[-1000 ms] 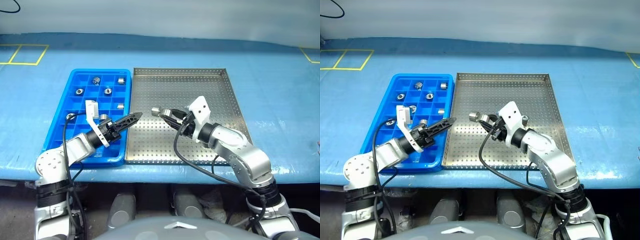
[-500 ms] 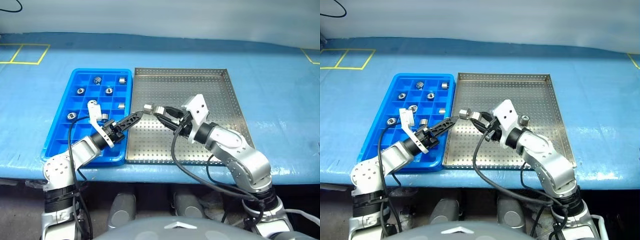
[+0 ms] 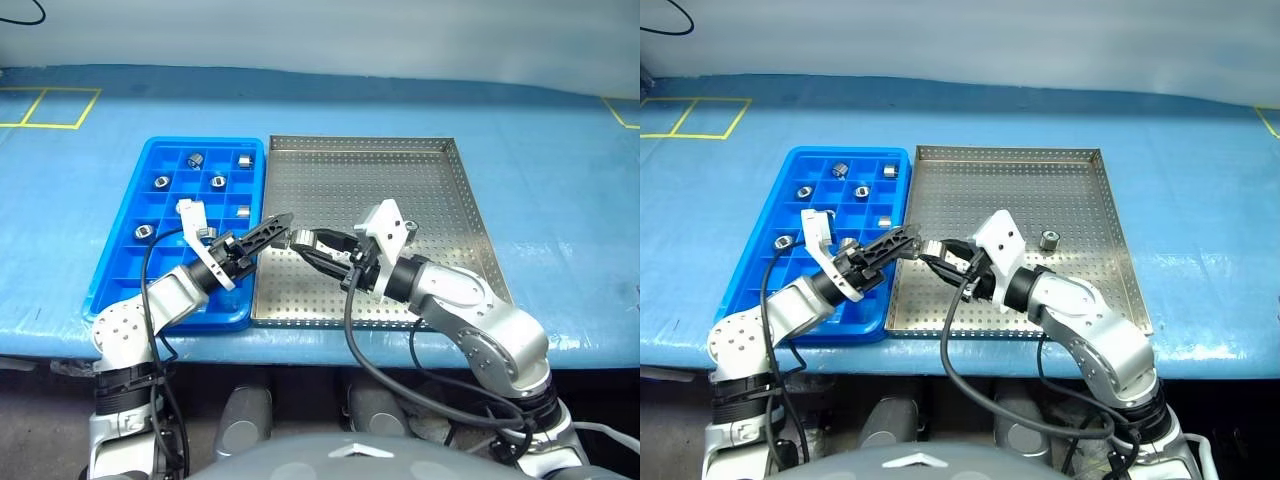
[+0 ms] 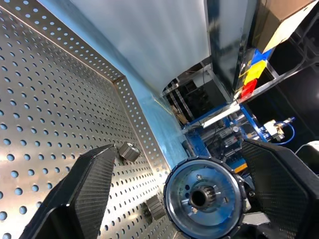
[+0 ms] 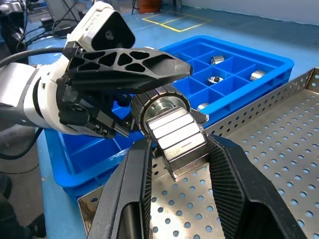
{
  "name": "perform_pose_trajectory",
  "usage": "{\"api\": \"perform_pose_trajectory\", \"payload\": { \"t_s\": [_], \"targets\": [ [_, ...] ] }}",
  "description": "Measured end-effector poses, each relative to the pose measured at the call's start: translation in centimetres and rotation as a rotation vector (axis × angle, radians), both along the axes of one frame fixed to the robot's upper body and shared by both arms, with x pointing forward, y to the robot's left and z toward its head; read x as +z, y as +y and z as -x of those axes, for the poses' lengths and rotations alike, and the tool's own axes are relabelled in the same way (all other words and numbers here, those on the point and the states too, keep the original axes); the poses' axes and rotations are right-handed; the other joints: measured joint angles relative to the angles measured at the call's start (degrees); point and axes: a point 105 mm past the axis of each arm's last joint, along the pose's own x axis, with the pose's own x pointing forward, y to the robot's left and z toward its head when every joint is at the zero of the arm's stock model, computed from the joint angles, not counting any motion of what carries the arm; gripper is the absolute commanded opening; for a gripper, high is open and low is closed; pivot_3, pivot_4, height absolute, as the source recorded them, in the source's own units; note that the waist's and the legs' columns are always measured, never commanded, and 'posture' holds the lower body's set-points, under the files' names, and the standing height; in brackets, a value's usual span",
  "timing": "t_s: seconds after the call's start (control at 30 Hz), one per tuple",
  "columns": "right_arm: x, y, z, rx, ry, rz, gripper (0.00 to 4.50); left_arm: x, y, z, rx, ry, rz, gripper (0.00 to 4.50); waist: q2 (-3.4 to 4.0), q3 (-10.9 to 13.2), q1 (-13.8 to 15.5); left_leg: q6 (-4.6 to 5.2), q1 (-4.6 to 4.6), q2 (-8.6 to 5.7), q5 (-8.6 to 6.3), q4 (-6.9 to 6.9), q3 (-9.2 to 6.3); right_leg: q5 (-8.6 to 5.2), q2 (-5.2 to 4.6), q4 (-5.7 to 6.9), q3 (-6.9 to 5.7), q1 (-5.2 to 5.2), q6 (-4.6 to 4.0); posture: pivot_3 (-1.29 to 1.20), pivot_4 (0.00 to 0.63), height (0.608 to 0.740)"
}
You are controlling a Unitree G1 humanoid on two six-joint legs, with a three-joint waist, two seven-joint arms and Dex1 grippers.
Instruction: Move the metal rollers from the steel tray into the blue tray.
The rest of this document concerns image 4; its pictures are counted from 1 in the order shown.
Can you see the blue machine frame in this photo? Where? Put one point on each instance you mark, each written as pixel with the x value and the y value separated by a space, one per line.
pixel 249 117

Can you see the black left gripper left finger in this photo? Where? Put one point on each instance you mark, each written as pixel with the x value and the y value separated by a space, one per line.
pixel 82 199

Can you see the red plastic bin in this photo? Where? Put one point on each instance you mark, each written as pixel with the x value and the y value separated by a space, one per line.
pixel 249 88

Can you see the brown cardboard box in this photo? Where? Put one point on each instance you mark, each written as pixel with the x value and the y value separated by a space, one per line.
pixel 279 17

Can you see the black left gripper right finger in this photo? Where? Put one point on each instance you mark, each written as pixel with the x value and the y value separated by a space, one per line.
pixel 281 189

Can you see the yellow plastic bin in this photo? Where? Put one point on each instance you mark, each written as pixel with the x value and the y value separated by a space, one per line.
pixel 255 72

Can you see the perforated metal tray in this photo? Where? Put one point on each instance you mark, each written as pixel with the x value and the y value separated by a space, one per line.
pixel 62 99

